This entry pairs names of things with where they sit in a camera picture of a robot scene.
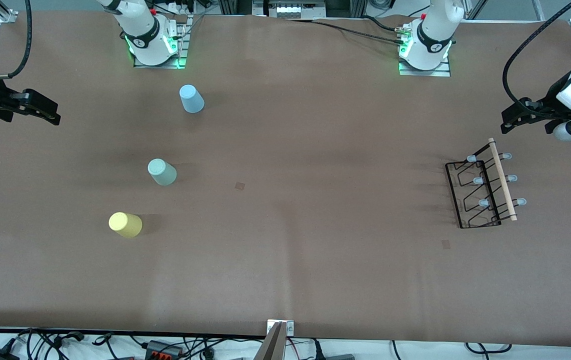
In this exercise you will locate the orange black connector block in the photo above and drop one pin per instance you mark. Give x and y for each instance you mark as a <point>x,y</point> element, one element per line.
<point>163,348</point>

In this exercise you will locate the yellow plastic cup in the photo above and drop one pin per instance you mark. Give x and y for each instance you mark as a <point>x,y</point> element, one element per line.
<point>125,225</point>

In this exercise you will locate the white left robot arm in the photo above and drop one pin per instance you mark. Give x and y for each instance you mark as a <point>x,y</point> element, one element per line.
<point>430,30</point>

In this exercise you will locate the grey control box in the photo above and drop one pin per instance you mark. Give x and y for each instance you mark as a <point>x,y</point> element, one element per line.
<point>288,9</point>

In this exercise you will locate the light blue plastic cup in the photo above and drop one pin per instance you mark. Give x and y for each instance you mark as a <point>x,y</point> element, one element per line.
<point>192,100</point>

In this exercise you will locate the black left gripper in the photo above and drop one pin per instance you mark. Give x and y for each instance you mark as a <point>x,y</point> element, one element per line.
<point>547,106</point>

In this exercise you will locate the mint green plastic cup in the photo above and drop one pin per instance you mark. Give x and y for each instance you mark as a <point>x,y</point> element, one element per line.
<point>162,172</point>

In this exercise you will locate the brown table cover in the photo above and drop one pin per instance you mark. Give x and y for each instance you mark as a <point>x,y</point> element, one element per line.
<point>285,125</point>

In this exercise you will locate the white power strip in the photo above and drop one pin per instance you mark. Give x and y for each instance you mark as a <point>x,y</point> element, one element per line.
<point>180,7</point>

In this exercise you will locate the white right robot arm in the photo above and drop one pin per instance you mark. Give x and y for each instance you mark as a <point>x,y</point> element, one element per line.
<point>140,30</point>

